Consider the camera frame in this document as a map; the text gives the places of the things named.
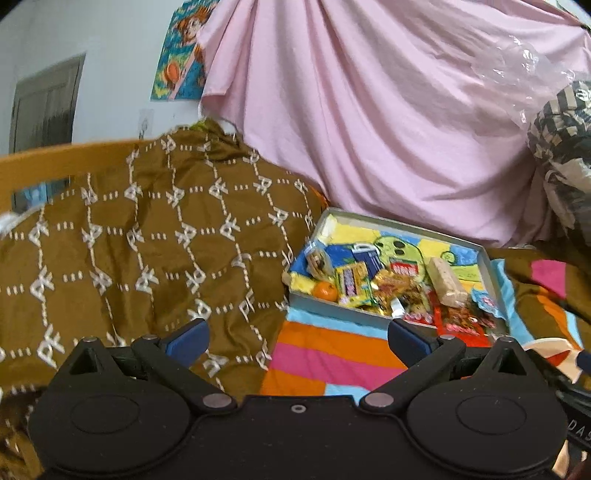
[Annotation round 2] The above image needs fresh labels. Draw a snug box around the pink hanging cloth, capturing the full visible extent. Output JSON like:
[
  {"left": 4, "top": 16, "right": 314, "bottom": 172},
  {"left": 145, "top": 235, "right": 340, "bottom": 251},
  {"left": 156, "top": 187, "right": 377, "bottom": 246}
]
[{"left": 198, "top": 0, "right": 591, "bottom": 250}]

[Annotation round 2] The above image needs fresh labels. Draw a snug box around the clear pastry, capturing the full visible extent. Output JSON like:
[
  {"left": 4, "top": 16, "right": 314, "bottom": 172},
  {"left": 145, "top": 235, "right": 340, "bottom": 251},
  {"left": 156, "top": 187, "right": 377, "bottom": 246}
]
[{"left": 305, "top": 247, "right": 335, "bottom": 280}]

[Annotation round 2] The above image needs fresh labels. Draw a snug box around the yellow green snack packet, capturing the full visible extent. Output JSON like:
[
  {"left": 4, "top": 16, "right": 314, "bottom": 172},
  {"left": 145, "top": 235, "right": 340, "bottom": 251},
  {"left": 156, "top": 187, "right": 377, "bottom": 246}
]
[{"left": 333, "top": 261, "right": 375, "bottom": 310}]

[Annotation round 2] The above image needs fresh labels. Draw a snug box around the quail egg packet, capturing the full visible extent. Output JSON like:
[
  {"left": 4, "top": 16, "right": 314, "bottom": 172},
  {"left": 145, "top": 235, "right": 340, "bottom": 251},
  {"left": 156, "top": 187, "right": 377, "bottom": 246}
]
[{"left": 390, "top": 259, "right": 435, "bottom": 326}]

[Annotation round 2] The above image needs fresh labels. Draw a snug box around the crayon drawing paper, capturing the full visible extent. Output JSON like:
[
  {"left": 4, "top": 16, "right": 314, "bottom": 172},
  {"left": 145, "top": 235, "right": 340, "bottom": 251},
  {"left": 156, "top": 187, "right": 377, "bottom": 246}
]
[{"left": 288, "top": 217, "right": 485, "bottom": 296}]

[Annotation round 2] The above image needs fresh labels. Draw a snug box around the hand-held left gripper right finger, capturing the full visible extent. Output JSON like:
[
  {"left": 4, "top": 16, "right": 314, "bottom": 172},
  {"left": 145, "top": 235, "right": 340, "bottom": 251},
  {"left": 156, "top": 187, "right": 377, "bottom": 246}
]
[{"left": 359, "top": 318, "right": 534, "bottom": 413}]

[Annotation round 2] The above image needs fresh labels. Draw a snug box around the wall poster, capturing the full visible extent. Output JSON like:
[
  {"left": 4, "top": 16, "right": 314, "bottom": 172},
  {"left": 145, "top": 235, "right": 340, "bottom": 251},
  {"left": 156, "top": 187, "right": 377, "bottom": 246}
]
[{"left": 151, "top": 0, "right": 222, "bottom": 102}]

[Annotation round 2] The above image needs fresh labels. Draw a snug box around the wooden bed frame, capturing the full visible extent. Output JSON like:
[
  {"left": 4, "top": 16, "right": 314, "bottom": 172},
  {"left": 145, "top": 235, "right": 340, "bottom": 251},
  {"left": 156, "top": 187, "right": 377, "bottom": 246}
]
[{"left": 0, "top": 138, "right": 153, "bottom": 213}]

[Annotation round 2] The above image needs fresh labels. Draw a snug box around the orange mandarin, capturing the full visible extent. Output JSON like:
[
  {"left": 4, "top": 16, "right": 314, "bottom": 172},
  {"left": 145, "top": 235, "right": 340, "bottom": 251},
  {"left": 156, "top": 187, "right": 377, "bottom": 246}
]
[{"left": 310, "top": 281, "right": 339, "bottom": 303}]

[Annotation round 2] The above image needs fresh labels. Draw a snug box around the grey cabinet door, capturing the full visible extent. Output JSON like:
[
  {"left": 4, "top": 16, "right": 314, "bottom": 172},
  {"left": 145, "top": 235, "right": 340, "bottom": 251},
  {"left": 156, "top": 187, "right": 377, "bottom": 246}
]
[{"left": 9, "top": 53, "right": 87, "bottom": 155}]

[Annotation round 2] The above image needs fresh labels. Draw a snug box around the gold snack packet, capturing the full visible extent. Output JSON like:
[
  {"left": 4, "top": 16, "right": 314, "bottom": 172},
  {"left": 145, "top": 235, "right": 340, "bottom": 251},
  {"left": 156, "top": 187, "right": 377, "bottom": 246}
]
[{"left": 372, "top": 270, "right": 411, "bottom": 308}]

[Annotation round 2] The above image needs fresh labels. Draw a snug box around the light blue snack packet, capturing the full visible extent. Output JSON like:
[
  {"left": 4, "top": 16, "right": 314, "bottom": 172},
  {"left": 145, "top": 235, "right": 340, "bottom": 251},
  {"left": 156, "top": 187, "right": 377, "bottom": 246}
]
[{"left": 471, "top": 287, "right": 506, "bottom": 319}]

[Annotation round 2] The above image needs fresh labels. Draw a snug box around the red snack packet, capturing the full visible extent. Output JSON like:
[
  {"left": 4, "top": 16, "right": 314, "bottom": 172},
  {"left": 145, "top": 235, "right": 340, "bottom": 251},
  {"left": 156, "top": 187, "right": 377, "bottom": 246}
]
[{"left": 434, "top": 302, "right": 492, "bottom": 347}]

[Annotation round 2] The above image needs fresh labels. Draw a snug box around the clear plastic bag of clothes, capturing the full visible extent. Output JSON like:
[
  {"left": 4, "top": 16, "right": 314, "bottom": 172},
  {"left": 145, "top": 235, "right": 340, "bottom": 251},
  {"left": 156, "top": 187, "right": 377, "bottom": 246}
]
[{"left": 475, "top": 32, "right": 591, "bottom": 250}]

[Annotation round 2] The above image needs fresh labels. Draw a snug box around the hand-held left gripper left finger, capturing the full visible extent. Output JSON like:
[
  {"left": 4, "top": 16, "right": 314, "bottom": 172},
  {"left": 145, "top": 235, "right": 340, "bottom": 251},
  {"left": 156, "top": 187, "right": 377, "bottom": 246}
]
[{"left": 60, "top": 318, "right": 238, "bottom": 413}]

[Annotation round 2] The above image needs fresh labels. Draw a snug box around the colourful printed blanket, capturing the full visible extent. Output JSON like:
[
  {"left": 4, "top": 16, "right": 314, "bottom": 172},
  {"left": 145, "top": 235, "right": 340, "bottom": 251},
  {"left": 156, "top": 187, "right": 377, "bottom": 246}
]
[{"left": 259, "top": 247, "right": 591, "bottom": 402}]

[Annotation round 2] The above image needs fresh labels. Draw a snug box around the beige cereal bar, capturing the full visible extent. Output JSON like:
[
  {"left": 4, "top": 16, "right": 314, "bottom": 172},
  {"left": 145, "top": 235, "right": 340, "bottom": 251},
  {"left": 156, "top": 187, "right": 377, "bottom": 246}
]
[{"left": 427, "top": 257, "right": 469, "bottom": 308}]

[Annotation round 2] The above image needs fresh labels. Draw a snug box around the brown patterned quilt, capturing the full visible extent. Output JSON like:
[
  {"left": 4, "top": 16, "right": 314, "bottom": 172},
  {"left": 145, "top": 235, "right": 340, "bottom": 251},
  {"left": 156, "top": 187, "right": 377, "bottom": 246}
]
[{"left": 0, "top": 119, "right": 331, "bottom": 480}]

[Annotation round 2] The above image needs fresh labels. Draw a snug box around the blue and white stick packet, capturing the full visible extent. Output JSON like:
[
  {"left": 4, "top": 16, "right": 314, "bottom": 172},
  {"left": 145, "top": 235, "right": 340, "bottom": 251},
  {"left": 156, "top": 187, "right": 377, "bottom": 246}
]
[{"left": 351, "top": 243, "right": 384, "bottom": 278}]

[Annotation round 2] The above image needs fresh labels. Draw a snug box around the shallow grey box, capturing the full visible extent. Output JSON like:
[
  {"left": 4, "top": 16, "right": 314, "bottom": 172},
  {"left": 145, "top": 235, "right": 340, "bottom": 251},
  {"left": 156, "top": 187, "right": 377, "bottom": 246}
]
[{"left": 283, "top": 208, "right": 511, "bottom": 344}]

